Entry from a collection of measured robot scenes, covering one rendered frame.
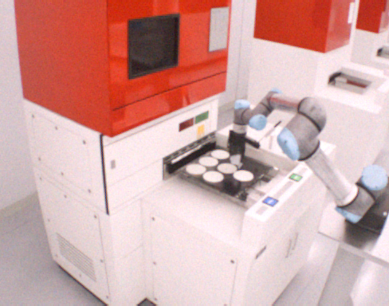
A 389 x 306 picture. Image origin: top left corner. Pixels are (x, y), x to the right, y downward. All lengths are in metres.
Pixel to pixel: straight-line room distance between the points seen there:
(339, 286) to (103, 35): 1.67
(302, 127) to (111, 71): 0.72
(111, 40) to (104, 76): 0.14
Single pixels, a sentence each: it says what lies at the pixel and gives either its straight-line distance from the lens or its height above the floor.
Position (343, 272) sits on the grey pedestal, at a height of 0.53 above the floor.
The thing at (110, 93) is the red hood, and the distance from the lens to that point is 1.46.
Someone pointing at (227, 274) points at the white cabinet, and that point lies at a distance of 1.74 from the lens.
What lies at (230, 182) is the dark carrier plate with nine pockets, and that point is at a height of 0.90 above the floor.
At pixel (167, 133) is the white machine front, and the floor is 1.10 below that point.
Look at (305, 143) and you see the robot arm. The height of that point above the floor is 1.31.
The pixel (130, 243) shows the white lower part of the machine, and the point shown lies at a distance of 1.98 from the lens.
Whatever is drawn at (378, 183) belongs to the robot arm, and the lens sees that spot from 1.63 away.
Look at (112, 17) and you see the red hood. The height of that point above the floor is 1.70.
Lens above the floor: 1.88
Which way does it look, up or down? 28 degrees down
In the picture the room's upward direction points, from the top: 3 degrees clockwise
